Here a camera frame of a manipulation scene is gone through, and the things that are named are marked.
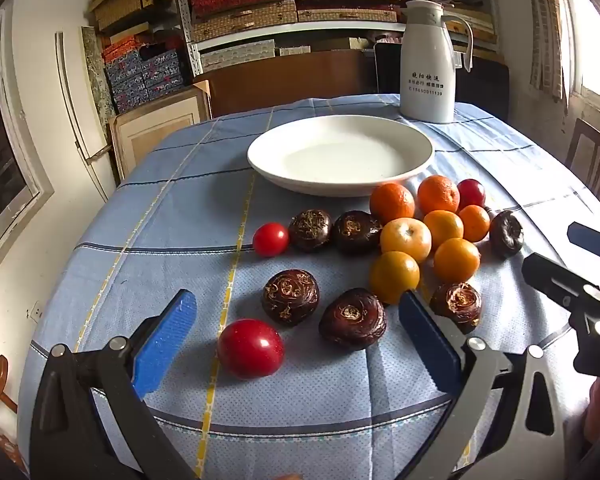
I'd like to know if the thin white frame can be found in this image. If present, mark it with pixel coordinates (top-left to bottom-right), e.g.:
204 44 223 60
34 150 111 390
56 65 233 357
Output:
55 31 118 203

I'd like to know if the reddish wooden chair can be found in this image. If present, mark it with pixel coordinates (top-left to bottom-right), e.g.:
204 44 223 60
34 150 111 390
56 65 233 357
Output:
0 355 23 461

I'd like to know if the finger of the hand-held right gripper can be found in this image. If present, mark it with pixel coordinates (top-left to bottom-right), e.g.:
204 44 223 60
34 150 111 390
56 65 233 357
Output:
521 252 600 312
567 222 600 269

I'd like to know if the beige framed panel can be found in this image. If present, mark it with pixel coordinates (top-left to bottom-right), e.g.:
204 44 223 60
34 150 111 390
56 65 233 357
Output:
109 80 213 181

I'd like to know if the pale yellow orange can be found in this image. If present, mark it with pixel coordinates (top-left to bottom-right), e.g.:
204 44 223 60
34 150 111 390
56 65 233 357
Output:
380 217 433 264

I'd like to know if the white window frame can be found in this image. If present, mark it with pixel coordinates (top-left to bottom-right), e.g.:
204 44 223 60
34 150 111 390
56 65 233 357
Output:
0 0 56 301

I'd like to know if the white metal shelf rack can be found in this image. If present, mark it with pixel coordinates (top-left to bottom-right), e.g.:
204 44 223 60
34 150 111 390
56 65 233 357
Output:
172 0 501 83

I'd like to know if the white ceramic plate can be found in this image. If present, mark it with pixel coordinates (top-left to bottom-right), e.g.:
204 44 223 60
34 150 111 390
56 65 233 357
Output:
247 114 435 198

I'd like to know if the small red cherry tomato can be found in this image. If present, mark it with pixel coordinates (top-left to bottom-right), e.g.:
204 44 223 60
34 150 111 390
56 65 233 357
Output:
252 222 290 258

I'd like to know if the stack of blue patterned boxes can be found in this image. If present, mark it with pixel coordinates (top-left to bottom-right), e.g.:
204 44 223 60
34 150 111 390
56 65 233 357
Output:
104 46 188 113

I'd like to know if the dark brown water chestnut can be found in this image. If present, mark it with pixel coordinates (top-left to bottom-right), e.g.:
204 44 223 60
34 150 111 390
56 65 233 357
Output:
288 209 334 253
429 281 483 335
489 210 525 259
318 288 387 351
261 269 321 327
332 210 383 255

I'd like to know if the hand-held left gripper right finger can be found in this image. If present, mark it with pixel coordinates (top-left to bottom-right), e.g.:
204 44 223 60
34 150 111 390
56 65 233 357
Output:
398 290 567 480

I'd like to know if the rough orange tangerine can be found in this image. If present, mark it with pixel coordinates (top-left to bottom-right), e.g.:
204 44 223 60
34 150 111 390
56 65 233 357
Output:
369 182 416 226
417 174 461 215

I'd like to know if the green marbled slab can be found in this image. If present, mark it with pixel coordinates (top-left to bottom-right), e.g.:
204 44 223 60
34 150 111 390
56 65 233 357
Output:
81 26 118 116

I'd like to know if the smooth small orange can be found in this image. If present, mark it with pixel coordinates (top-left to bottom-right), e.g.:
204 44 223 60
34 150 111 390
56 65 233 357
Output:
369 251 421 306
423 209 465 248
433 238 481 284
458 205 491 243

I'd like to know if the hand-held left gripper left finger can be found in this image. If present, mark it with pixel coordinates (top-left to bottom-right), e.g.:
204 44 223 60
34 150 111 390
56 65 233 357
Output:
30 288 198 480

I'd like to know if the pale patterned flat box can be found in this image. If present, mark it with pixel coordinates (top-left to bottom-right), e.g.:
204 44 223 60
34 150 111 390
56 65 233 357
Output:
200 40 277 73

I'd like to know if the blue plaid tablecloth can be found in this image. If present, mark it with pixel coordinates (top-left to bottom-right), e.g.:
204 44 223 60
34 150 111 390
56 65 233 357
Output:
17 94 600 480

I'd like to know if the orange patterned box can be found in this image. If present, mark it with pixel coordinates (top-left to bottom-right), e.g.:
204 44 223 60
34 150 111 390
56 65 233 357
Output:
102 35 148 63

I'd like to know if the large red tomato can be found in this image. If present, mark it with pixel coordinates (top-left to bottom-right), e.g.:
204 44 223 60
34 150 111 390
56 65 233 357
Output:
217 318 285 380

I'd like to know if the dark wooden chair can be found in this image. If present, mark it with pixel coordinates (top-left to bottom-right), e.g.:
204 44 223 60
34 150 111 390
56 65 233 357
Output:
565 119 600 203

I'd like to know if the bamboo blind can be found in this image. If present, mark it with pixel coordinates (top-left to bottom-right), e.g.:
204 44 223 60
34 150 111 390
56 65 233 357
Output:
524 0 573 98

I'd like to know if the white thermos jug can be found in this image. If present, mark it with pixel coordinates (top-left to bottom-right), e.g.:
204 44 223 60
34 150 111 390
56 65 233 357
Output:
399 0 475 124

